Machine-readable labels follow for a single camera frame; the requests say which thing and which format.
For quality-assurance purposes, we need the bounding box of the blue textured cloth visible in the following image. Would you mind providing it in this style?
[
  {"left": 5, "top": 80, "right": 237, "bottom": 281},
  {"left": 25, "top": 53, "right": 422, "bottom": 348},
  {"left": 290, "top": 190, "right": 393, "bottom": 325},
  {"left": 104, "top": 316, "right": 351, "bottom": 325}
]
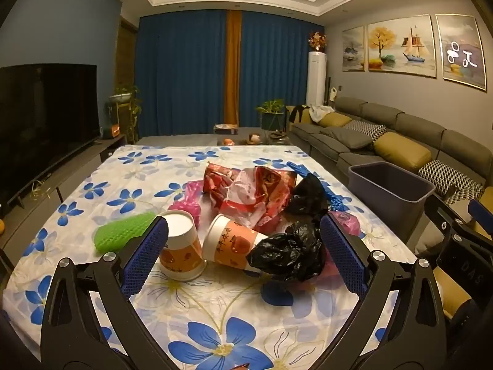
[{"left": 287, "top": 161, "right": 352, "bottom": 212}]

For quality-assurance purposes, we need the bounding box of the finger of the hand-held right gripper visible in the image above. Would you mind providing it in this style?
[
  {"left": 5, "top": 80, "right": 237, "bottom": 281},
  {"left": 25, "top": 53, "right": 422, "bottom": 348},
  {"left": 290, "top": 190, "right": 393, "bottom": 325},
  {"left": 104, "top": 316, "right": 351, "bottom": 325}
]
[
  {"left": 424, "top": 194, "right": 468, "bottom": 241},
  {"left": 468, "top": 199, "right": 493, "bottom": 240}
]

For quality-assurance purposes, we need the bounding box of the golden flower ornament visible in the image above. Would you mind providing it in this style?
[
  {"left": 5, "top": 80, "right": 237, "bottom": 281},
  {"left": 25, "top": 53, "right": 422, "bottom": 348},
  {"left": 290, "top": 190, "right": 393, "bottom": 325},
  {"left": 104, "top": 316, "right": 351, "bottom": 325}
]
[{"left": 308, "top": 31, "right": 327, "bottom": 52}]

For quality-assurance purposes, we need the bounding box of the small black plastic bag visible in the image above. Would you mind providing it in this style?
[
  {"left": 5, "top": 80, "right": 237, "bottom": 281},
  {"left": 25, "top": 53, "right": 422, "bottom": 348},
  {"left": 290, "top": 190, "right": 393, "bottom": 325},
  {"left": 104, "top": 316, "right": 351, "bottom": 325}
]
[{"left": 285, "top": 173, "right": 332, "bottom": 216}]

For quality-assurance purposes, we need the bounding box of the large yellow sofa cushion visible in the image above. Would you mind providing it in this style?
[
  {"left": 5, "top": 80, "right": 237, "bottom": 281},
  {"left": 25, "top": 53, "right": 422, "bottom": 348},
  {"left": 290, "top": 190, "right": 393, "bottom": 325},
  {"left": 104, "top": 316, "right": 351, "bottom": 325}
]
[{"left": 433, "top": 266, "right": 475, "bottom": 317}]

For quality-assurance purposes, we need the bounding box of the dark coffee table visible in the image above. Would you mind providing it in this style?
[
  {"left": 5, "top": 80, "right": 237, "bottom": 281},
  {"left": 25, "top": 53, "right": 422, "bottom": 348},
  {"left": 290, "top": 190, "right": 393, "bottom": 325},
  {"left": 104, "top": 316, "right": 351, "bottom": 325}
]
[{"left": 212, "top": 123, "right": 295, "bottom": 148}]

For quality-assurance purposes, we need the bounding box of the plant in dark pot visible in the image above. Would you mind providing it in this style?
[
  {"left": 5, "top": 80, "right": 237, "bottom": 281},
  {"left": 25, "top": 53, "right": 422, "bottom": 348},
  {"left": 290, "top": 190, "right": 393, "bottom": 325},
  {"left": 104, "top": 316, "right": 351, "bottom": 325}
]
[{"left": 256, "top": 99, "right": 287, "bottom": 131}]

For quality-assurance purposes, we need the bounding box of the big yellow pillow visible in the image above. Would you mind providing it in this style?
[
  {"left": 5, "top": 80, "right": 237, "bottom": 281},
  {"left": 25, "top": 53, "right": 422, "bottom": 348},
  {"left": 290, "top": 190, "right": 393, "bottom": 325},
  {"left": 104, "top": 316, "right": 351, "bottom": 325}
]
[{"left": 373, "top": 132, "right": 432, "bottom": 172}]

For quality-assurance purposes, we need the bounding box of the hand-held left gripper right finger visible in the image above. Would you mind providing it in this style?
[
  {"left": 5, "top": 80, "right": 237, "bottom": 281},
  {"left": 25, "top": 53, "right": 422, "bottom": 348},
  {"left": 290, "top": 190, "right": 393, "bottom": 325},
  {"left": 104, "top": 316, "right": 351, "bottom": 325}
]
[{"left": 308, "top": 215, "right": 447, "bottom": 370}]

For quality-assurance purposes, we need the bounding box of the blue floral tablecloth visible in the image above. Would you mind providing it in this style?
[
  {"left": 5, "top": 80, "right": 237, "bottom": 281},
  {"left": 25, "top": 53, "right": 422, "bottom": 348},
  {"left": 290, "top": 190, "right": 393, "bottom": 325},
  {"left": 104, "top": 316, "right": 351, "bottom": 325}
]
[{"left": 2, "top": 144, "right": 420, "bottom": 370}]

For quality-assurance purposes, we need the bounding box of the grey plastic bin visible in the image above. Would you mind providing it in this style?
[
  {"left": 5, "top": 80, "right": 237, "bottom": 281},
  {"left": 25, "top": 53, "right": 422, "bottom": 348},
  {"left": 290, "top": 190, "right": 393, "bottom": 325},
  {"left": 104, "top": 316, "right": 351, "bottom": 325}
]
[{"left": 348, "top": 163, "right": 436, "bottom": 245}]

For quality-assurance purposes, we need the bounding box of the big black-white patterned pillow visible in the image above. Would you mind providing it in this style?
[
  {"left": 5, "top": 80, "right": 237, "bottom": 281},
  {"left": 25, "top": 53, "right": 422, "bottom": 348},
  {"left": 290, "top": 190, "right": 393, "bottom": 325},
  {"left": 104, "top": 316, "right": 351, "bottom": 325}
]
[{"left": 418, "top": 159, "right": 484, "bottom": 201}]

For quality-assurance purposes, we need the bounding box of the grey television cabinet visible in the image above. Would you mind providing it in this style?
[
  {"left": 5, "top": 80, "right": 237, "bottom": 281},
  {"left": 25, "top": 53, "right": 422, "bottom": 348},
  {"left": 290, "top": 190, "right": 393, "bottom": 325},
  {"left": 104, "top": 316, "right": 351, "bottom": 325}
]
[{"left": 0, "top": 135, "right": 128, "bottom": 247}]

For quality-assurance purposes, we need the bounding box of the red and white plastic bag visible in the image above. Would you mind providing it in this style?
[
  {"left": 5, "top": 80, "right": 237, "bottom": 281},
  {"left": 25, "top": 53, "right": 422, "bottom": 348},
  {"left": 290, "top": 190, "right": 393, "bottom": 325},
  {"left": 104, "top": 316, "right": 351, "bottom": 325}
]
[{"left": 219, "top": 166, "right": 299, "bottom": 236}]

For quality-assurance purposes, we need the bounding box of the orange curtain strip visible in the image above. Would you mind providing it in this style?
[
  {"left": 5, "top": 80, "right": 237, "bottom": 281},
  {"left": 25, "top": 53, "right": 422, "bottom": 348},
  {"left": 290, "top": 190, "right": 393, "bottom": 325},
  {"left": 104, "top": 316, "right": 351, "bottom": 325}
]
[{"left": 223, "top": 10, "right": 243, "bottom": 124}]

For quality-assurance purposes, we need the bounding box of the white standing air conditioner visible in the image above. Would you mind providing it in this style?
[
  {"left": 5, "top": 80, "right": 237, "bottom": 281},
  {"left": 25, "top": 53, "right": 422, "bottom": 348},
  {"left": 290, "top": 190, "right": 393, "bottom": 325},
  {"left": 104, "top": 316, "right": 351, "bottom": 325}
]
[{"left": 306, "top": 51, "right": 327, "bottom": 106}]

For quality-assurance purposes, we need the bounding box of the small yellow pillow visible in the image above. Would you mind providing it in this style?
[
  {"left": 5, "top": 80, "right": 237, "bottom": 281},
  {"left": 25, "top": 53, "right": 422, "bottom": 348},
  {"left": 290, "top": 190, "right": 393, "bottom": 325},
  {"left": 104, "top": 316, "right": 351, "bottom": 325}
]
[{"left": 318, "top": 113, "right": 353, "bottom": 129}]

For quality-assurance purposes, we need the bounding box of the small black-white patterned pillow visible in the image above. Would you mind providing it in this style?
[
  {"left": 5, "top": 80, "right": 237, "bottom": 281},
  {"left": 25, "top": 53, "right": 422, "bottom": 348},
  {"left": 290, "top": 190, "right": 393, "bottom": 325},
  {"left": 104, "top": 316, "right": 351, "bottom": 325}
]
[{"left": 344, "top": 120, "right": 388, "bottom": 141}]

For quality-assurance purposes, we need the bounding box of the tree and sailboat painting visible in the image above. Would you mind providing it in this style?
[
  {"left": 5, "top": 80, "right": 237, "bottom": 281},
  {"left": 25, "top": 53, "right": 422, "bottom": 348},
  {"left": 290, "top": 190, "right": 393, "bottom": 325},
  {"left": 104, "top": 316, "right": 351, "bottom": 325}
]
[{"left": 367, "top": 14, "right": 438, "bottom": 78}]

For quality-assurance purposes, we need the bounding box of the white cloth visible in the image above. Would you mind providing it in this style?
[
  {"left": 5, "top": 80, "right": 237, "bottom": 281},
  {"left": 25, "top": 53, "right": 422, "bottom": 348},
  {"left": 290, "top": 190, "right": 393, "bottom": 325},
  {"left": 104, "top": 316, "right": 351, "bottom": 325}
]
[{"left": 308, "top": 104, "right": 335, "bottom": 122}]

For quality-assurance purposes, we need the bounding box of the grey abstract painting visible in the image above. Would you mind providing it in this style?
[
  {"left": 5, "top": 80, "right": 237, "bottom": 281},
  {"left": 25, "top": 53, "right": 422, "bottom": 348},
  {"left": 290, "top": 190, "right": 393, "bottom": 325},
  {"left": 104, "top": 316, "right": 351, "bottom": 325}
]
[{"left": 435, "top": 13, "right": 488, "bottom": 92}]

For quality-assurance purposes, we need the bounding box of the red gold-edged packet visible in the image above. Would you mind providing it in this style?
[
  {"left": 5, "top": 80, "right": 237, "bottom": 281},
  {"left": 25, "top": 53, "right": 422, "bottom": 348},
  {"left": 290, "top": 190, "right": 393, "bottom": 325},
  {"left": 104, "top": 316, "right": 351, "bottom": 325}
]
[{"left": 203, "top": 161, "right": 241, "bottom": 198}]

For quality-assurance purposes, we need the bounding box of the blue curtain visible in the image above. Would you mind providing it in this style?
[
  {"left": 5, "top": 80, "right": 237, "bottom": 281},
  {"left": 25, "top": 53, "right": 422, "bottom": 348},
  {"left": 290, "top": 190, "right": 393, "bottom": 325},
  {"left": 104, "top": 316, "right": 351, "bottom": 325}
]
[
  {"left": 133, "top": 10, "right": 230, "bottom": 137},
  {"left": 237, "top": 15, "right": 327, "bottom": 128}
]

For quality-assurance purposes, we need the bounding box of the pink plastic bag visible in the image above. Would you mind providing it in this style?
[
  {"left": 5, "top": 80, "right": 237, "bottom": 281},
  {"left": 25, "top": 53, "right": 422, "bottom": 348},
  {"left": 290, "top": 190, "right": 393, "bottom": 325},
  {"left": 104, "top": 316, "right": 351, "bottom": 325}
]
[
  {"left": 329, "top": 210, "right": 361, "bottom": 236},
  {"left": 167, "top": 180, "right": 205, "bottom": 224}
]

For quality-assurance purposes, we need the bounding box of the grey flat cushion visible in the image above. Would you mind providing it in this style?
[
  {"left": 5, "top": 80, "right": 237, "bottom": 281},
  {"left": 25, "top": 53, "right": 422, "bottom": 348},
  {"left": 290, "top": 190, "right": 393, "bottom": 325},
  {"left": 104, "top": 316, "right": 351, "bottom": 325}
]
[{"left": 327, "top": 127, "right": 374, "bottom": 151}]

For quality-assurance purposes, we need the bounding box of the black flat television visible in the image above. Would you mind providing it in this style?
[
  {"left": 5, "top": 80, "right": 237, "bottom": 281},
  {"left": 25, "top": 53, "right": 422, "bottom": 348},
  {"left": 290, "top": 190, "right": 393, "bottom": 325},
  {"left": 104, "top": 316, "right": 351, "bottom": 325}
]
[{"left": 0, "top": 63, "right": 99, "bottom": 205}]

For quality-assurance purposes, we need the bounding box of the large black plastic bag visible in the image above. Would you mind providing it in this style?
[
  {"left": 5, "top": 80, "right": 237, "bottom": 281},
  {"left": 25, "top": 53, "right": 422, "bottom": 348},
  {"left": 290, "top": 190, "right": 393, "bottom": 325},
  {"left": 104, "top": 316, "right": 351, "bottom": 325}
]
[{"left": 246, "top": 221, "right": 328, "bottom": 283}]

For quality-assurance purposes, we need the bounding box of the plant on metal stand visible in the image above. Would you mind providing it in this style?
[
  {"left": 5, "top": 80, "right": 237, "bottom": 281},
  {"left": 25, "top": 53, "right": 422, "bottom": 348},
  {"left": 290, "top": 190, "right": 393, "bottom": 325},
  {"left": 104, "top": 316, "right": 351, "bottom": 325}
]
[{"left": 108, "top": 85, "right": 143, "bottom": 143}]

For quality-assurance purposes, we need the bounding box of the printed paper cup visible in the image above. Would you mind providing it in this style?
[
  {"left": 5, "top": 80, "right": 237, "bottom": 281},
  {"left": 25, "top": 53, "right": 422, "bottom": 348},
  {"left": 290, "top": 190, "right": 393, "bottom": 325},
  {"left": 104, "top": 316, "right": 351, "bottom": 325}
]
[
  {"left": 159, "top": 210, "right": 207, "bottom": 281},
  {"left": 201, "top": 213, "right": 270, "bottom": 274}
]

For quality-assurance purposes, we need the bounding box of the grey sectional sofa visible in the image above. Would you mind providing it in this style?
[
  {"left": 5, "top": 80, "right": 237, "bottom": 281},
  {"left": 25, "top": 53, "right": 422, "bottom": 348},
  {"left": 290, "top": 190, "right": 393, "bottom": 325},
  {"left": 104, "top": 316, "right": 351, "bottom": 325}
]
[{"left": 289, "top": 96, "right": 493, "bottom": 247}]

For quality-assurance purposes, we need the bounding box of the black cloth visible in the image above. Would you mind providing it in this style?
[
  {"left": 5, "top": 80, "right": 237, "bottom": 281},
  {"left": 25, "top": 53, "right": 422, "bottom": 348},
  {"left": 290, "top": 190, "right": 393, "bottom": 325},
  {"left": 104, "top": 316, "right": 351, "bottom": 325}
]
[{"left": 289, "top": 105, "right": 311, "bottom": 124}]

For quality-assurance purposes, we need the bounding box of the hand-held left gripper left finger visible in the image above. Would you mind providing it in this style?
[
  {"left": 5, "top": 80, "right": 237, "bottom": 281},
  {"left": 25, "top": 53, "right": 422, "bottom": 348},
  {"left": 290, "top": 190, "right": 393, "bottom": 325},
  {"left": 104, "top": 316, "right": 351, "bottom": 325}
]
[{"left": 40, "top": 215, "right": 170, "bottom": 370}]

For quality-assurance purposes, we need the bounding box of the small landscape painting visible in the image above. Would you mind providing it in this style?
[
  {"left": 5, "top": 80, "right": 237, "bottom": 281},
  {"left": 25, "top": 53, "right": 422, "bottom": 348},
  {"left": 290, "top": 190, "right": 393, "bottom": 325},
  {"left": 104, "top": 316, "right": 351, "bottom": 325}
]
[{"left": 341, "top": 26, "right": 366, "bottom": 72}]

